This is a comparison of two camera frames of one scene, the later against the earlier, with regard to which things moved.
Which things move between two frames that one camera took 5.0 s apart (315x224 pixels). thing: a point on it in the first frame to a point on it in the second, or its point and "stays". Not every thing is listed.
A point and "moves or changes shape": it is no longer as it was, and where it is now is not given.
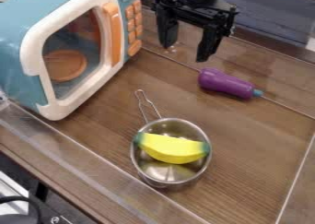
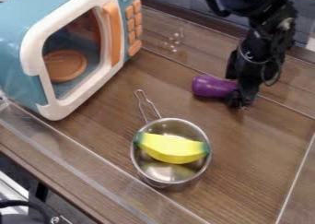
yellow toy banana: (171, 149) stays
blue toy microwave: (67, 40) stays
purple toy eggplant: (212, 79) moves or changes shape
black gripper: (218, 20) to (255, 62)
